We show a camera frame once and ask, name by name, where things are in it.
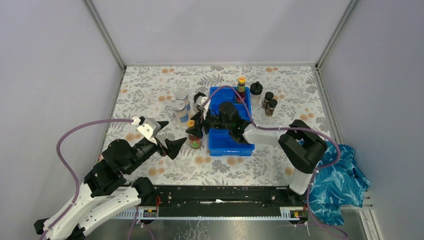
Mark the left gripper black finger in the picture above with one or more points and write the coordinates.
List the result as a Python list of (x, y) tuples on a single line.
[(159, 125), (173, 147)]

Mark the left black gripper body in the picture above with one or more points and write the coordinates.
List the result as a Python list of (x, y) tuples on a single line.
[(144, 151)]

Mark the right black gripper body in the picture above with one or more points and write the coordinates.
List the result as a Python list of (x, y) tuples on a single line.
[(212, 121)]

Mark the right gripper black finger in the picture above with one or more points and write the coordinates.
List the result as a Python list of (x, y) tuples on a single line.
[(194, 133), (198, 119)]

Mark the clear jar black knob lid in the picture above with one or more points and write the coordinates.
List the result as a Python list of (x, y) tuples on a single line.
[(198, 100)]

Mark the yellow cap sauce bottle front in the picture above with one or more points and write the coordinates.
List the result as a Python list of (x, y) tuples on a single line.
[(194, 141)]

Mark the sauce bottle red label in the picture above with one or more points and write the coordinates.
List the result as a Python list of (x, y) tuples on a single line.
[(241, 89)]

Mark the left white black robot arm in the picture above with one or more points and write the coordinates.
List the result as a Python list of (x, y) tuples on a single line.
[(89, 207)]

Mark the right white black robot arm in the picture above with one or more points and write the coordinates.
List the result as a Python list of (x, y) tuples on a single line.
[(303, 147)]

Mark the silver lid jar white beads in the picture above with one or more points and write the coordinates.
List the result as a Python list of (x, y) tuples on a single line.
[(181, 113)]

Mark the floral tablecloth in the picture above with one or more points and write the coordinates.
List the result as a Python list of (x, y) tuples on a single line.
[(150, 91)]

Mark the blue plastic divided bin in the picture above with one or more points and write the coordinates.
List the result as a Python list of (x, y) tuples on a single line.
[(220, 143)]

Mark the silver lid jar rear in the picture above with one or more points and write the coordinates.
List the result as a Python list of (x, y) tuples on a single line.
[(183, 95)]

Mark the clear jar black lid right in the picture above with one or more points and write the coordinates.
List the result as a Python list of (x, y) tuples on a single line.
[(256, 90)]

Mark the small brown spice bottle rear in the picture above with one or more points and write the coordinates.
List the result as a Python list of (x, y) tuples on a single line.
[(267, 97)]

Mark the small brown spice bottle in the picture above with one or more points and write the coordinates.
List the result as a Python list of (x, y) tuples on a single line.
[(271, 105), (267, 97)]

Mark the small brown spice bottle front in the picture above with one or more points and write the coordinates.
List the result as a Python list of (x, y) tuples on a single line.
[(271, 105)]

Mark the blue patterned cloth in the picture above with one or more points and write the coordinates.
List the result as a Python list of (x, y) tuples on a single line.
[(341, 184)]

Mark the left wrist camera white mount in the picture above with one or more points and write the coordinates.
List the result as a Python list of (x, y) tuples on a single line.
[(148, 127)]

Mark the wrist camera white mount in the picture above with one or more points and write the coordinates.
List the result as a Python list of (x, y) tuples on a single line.
[(205, 106), (148, 127)]

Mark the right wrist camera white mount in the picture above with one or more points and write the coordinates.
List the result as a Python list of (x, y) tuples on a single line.
[(205, 106)]

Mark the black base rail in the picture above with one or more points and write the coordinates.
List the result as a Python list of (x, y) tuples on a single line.
[(219, 202)]

